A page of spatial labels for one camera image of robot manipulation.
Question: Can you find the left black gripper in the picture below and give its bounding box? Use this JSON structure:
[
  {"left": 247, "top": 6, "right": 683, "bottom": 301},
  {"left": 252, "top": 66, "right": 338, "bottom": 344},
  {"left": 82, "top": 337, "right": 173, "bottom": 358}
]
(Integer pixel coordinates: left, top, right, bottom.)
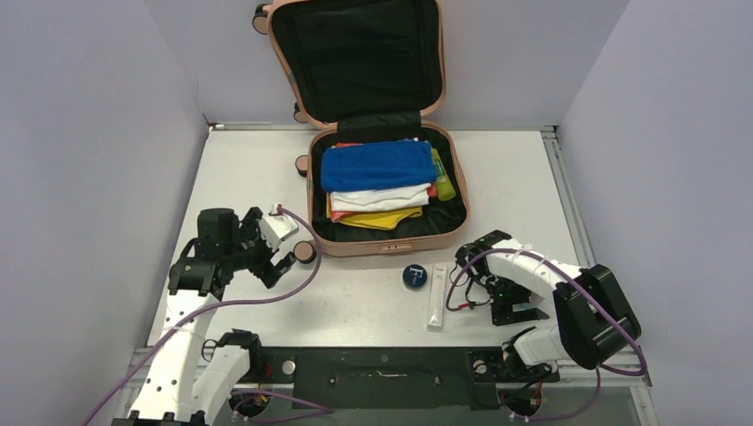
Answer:
[{"left": 224, "top": 209, "right": 295, "bottom": 287}]

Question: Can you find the white toothpaste tube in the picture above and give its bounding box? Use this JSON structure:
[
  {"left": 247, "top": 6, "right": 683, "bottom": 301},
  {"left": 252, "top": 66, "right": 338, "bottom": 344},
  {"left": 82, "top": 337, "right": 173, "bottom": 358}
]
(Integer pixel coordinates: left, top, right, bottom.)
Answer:
[{"left": 426, "top": 264, "right": 448, "bottom": 332}]

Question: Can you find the yellow cloth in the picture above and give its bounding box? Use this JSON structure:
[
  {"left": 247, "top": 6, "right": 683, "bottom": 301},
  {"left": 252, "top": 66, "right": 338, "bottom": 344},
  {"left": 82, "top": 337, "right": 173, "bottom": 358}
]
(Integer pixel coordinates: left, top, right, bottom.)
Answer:
[{"left": 326, "top": 201, "right": 423, "bottom": 231}]

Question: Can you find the yellow green bottle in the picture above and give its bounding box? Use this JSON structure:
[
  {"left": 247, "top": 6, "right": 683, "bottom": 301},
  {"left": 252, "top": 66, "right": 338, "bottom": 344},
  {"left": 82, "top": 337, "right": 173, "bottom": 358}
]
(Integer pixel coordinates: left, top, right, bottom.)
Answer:
[{"left": 432, "top": 148, "right": 456, "bottom": 201}]

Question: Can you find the blue towel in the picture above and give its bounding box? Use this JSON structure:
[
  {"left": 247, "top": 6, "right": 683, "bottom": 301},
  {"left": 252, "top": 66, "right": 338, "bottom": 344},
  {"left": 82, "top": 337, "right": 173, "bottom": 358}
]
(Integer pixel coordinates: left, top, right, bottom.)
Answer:
[{"left": 321, "top": 139, "right": 436, "bottom": 193}]

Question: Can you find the white shirt blue print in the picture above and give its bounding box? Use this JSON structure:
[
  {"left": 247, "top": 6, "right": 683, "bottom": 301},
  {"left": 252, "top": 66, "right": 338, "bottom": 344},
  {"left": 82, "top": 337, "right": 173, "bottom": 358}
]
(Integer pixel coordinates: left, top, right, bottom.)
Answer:
[{"left": 329, "top": 184, "right": 433, "bottom": 213}]

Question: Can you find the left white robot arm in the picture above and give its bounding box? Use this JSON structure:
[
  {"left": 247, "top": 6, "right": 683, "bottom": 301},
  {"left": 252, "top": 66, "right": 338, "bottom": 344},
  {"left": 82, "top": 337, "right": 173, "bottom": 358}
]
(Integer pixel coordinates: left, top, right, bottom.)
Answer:
[{"left": 112, "top": 206, "right": 304, "bottom": 425}]

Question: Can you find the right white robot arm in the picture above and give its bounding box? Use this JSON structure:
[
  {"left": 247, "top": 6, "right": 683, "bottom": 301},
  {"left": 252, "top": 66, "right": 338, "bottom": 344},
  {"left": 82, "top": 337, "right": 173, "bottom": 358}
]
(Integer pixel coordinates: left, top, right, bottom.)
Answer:
[{"left": 455, "top": 230, "right": 642, "bottom": 380}]

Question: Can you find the round dark blue tin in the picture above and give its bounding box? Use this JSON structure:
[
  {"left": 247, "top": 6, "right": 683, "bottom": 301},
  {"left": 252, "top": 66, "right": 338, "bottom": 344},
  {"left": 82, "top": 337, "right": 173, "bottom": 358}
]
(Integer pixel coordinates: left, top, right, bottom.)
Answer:
[{"left": 401, "top": 264, "right": 428, "bottom": 291}]

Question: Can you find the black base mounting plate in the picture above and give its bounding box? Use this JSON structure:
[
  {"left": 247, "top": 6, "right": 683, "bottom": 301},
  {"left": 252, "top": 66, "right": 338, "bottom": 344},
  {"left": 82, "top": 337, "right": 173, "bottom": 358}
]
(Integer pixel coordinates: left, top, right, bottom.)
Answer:
[{"left": 241, "top": 346, "right": 559, "bottom": 410}]

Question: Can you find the pink open suitcase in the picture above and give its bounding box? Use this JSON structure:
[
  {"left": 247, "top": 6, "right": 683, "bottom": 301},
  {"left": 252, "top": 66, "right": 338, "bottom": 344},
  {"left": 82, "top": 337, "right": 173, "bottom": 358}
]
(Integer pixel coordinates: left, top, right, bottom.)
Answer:
[{"left": 252, "top": 1, "right": 470, "bottom": 257}]

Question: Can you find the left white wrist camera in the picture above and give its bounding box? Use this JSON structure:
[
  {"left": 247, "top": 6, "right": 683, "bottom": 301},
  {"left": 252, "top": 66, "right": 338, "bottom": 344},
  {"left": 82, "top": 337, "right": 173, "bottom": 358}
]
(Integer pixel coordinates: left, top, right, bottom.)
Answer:
[{"left": 258, "top": 204, "right": 299, "bottom": 251}]

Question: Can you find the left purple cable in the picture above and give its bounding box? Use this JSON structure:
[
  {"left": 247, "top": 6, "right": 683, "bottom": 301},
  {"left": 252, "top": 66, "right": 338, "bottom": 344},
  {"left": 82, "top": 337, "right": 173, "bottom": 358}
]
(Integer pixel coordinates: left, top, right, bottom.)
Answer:
[{"left": 82, "top": 205, "right": 334, "bottom": 426}]

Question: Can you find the purple cable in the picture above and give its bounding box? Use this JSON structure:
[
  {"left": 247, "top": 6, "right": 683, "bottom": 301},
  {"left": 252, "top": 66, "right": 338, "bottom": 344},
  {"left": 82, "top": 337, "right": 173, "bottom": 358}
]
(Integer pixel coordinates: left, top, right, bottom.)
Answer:
[
  {"left": 444, "top": 248, "right": 648, "bottom": 423},
  {"left": 82, "top": 205, "right": 334, "bottom": 426}
]

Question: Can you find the aluminium frame rail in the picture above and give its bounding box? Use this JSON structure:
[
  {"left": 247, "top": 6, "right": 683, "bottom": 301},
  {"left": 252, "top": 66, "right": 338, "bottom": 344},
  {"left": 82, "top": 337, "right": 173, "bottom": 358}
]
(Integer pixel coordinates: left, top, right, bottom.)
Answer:
[{"left": 112, "top": 122, "right": 647, "bottom": 425}]

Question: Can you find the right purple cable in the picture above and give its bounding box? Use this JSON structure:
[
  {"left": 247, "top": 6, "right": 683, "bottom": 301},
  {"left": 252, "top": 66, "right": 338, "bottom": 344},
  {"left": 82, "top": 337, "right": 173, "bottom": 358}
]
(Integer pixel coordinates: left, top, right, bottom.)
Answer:
[{"left": 444, "top": 248, "right": 648, "bottom": 423}]

